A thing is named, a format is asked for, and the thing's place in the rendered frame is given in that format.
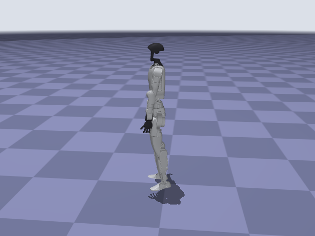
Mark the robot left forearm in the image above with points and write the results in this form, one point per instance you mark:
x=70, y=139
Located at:
x=150, y=105

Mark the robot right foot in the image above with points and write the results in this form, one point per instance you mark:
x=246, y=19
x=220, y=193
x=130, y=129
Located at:
x=155, y=176

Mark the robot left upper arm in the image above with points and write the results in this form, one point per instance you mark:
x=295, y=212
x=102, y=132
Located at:
x=157, y=75

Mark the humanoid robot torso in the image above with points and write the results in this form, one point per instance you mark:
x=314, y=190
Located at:
x=158, y=106

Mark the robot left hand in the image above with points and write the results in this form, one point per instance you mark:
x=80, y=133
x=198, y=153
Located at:
x=147, y=125

